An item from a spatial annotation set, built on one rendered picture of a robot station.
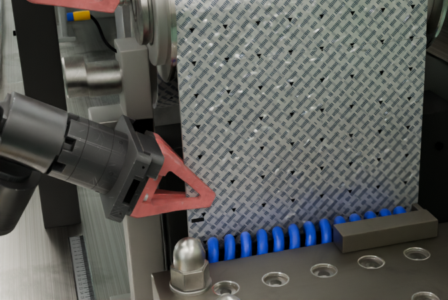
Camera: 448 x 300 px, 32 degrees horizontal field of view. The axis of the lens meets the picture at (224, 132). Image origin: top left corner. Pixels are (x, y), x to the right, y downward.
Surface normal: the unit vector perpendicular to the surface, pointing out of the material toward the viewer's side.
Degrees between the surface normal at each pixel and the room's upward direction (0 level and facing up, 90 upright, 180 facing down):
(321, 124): 90
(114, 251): 0
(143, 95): 90
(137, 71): 90
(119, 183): 60
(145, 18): 97
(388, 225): 0
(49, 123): 53
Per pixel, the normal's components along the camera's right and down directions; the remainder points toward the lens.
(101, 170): 0.23, 0.39
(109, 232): -0.04, -0.93
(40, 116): 0.50, -0.44
